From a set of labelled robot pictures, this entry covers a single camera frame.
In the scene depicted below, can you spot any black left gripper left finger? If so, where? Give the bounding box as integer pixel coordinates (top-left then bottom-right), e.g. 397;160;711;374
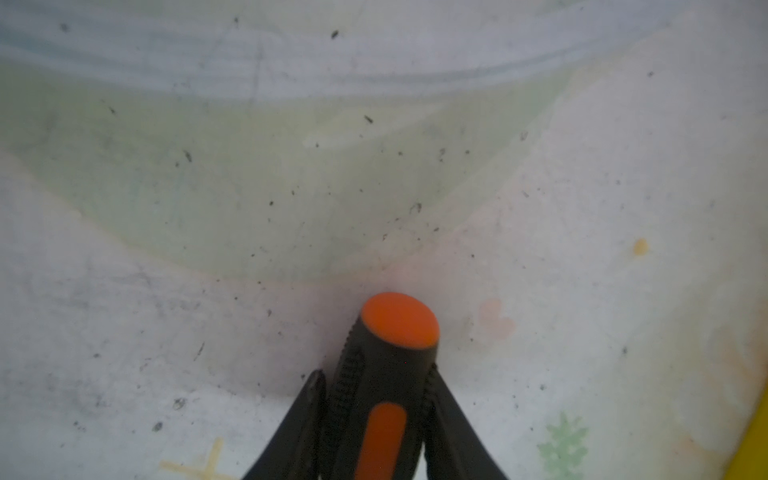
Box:
243;370;326;480

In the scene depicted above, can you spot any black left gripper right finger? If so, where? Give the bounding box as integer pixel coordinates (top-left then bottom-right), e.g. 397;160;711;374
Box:
424;365;508;480

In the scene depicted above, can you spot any black orange screwdriver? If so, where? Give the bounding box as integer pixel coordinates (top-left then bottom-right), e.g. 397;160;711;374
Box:
318;292;440;479

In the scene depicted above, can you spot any yellow plastic bin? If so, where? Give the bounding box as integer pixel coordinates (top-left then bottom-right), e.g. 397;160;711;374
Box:
723;387;768;480

